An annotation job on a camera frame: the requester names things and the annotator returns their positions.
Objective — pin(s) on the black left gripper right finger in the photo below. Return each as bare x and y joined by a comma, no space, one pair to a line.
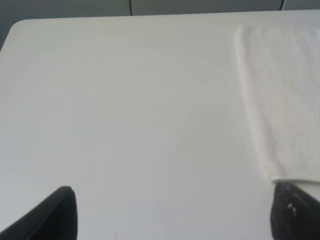
295,214

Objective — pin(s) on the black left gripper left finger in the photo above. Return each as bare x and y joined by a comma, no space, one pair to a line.
55,218

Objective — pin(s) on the white terry towel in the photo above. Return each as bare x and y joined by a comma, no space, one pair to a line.
279,71

